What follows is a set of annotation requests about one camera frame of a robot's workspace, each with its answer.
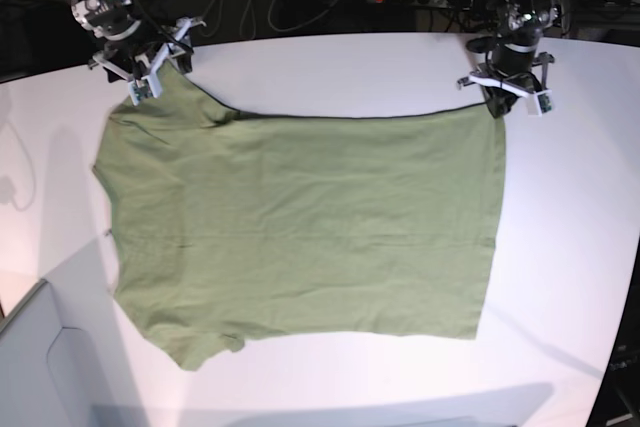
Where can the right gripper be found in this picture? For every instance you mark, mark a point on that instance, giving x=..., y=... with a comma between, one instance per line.
x=143, y=49

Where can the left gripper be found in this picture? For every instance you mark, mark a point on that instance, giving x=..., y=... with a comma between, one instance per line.
x=521, y=84

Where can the green T-shirt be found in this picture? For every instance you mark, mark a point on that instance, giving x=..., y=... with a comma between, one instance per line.
x=232, y=226

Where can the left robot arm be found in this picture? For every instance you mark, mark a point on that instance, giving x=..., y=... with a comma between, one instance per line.
x=514, y=39

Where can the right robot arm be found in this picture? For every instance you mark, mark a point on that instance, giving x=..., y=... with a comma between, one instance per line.
x=108, y=18

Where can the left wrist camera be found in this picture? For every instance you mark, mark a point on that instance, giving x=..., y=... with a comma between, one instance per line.
x=539, y=103

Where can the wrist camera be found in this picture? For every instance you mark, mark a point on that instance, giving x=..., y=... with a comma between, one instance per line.
x=539, y=103
x=145, y=88

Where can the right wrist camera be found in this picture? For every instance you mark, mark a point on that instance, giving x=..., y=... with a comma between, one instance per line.
x=145, y=88

